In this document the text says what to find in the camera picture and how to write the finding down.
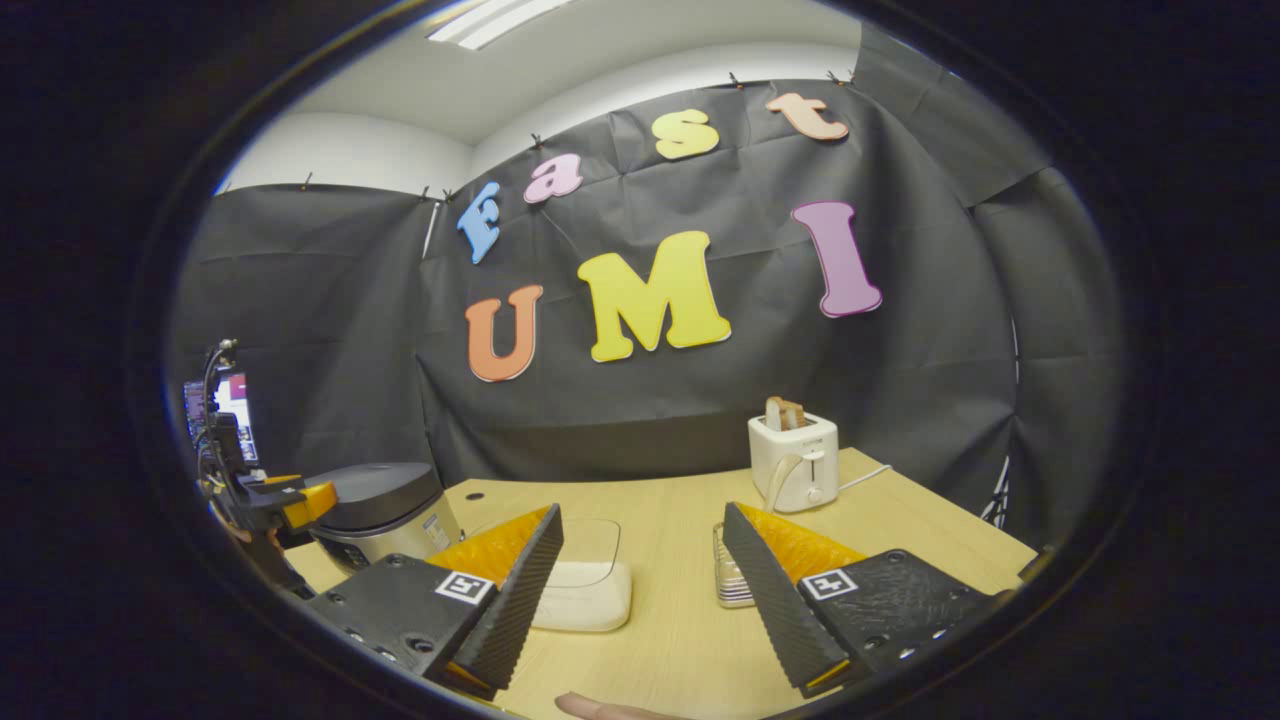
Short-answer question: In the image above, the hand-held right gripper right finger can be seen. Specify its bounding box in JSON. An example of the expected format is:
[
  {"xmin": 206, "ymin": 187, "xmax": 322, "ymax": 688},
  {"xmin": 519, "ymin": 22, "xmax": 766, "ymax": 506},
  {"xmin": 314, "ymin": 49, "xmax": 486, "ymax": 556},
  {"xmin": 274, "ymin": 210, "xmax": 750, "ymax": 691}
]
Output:
[{"xmin": 721, "ymin": 502, "xmax": 1001, "ymax": 699}]

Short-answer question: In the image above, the ceiling light panel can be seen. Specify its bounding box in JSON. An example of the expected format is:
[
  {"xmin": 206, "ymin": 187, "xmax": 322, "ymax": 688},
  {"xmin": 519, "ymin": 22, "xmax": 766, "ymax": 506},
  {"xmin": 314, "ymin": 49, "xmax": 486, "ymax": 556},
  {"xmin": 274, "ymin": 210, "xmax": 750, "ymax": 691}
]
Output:
[{"xmin": 428, "ymin": 0, "xmax": 576, "ymax": 51}]

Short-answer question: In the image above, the silver black rice cooker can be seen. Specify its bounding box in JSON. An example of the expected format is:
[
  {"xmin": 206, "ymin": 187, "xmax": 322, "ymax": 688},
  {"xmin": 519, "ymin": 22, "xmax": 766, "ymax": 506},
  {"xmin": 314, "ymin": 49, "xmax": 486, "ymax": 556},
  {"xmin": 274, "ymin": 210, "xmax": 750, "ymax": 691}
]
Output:
[{"xmin": 305, "ymin": 462, "xmax": 464, "ymax": 573}]

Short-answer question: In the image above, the computer monitor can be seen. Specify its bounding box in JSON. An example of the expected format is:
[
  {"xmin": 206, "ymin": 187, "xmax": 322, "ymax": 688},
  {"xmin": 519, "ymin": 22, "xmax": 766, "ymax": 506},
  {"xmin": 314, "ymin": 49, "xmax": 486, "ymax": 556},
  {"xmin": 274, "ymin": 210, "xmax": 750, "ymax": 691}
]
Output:
[{"xmin": 183, "ymin": 372, "xmax": 261, "ymax": 463}]

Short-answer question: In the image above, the clear wire chopstick holder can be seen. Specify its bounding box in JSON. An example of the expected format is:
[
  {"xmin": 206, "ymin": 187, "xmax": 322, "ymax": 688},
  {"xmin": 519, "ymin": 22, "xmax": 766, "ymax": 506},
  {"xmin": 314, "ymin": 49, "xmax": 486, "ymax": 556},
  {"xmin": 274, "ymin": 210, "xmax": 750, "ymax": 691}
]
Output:
[{"xmin": 712, "ymin": 521, "xmax": 758, "ymax": 609}]

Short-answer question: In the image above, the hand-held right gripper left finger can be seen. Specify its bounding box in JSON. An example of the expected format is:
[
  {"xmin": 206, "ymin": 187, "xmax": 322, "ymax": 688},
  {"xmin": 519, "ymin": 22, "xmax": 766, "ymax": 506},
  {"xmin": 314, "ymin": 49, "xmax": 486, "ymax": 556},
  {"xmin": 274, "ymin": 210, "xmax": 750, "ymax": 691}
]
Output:
[{"xmin": 303, "ymin": 503, "xmax": 564, "ymax": 701}]

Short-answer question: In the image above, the black backdrop cloth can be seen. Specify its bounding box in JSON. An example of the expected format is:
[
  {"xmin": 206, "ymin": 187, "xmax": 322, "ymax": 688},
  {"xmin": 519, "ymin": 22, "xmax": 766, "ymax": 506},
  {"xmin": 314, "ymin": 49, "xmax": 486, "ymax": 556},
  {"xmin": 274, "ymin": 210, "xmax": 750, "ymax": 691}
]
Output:
[{"xmin": 165, "ymin": 25, "xmax": 1126, "ymax": 546}]

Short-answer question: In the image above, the white toaster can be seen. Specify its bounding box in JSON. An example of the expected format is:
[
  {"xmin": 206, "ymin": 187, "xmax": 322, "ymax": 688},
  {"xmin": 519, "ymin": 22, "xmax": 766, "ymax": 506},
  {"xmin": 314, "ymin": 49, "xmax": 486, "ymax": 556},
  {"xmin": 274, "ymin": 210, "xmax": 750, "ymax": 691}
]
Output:
[{"xmin": 748, "ymin": 412, "xmax": 840, "ymax": 514}]

